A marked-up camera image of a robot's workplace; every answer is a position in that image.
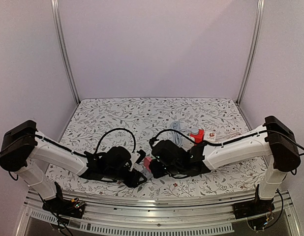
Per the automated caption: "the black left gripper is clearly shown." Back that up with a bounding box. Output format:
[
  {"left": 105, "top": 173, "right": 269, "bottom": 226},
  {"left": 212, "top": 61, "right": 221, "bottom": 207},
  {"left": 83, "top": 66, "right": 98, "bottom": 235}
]
[{"left": 104, "top": 167, "right": 146, "bottom": 188}]

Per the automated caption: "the grey blue power strip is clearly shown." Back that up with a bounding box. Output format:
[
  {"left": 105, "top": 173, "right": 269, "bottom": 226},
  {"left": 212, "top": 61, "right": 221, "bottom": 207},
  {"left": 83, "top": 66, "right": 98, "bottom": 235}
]
[{"left": 141, "top": 168, "right": 153, "bottom": 179}]

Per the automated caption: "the pink plug adapter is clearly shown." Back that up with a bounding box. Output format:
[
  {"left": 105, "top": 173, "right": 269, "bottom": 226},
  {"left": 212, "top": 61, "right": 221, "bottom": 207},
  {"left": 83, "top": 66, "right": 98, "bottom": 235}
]
[{"left": 143, "top": 156, "right": 152, "bottom": 172}]

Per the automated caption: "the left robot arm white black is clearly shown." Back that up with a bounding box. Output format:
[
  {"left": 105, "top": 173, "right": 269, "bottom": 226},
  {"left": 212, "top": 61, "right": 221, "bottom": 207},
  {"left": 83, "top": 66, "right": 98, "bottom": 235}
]
[{"left": 0, "top": 120, "right": 147, "bottom": 213}]

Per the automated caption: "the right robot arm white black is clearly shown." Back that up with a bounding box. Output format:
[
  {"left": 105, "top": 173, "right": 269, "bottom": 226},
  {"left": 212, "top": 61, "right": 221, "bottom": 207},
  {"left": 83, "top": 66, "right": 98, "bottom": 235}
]
[{"left": 149, "top": 116, "right": 304, "bottom": 214}]

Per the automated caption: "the white cube adapter red print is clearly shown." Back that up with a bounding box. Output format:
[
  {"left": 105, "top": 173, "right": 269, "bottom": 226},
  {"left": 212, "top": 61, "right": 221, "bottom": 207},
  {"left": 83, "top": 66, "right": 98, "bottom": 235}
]
[{"left": 203, "top": 132, "right": 216, "bottom": 142}]

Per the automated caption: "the floral patterned table mat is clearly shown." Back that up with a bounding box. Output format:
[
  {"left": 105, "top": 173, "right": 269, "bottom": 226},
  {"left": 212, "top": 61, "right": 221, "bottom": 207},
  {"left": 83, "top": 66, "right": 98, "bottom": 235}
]
[{"left": 46, "top": 98, "right": 267, "bottom": 199}]

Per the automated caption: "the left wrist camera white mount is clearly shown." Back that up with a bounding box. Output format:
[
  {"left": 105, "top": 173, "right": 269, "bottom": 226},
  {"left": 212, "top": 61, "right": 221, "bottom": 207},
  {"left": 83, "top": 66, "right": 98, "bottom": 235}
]
[{"left": 129, "top": 149, "right": 146, "bottom": 171}]

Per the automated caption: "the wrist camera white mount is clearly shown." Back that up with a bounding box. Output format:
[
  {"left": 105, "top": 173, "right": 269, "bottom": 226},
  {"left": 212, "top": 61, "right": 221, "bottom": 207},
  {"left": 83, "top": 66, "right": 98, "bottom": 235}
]
[
  {"left": 129, "top": 149, "right": 146, "bottom": 171},
  {"left": 149, "top": 137, "right": 157, "bottom": 146}
]

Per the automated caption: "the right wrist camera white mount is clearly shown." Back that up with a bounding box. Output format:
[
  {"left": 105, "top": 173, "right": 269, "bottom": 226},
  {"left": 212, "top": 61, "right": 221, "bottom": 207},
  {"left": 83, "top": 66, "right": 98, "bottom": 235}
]
[{"left": 149, "top": 137, "right": 157, "bottom": 146}]

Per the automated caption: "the grey coiled power cable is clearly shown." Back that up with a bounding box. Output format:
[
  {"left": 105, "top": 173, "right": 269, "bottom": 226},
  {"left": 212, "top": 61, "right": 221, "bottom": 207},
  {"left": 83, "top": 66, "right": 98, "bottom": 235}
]
[{"left": 170, "top": 121, "right": 189, "bottom": 148}]

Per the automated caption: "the aluminium front rail base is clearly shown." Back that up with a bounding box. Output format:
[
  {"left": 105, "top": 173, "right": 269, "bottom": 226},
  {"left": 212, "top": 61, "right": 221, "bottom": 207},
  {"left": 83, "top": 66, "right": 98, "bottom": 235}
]
[{"left": 19, "top": 190, "right": 300, "bottom": 234}]

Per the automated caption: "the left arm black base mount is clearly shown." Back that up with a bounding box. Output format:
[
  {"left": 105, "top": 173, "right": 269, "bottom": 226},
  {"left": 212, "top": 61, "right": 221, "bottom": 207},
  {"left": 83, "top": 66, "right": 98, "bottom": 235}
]
[{"left": 42, "top": 198, "right": 86, "bottom": 219}]

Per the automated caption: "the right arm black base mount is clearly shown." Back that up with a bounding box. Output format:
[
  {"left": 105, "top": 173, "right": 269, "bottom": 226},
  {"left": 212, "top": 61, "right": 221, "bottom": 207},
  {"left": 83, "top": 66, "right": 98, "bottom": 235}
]
[{"left": 232, "top": 197, "right": 274, "bottom": 219}]

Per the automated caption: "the left aluminium frame post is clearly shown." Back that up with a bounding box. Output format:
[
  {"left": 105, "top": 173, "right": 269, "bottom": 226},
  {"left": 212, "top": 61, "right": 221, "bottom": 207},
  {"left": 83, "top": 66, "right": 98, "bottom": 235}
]
[{"left": 51, "top": 0, "right": 81, "bottom": 105}]

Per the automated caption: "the aluminium frame post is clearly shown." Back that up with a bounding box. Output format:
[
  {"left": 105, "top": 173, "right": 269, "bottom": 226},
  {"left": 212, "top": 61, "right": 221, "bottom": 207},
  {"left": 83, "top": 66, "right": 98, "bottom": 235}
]
[
  {"left": 51, "top": 0, "right": 81, "bottom": 105},
  {"left": 236, "top": 0, "right": 265, "bottom": 106}
]

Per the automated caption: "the right aluminium frame post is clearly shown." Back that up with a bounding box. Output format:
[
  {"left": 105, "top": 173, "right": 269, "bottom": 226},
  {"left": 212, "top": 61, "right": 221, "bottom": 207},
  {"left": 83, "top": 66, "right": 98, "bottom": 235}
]
[{"left": 236, "top": 0, "right": 265, "bottom": 106}]

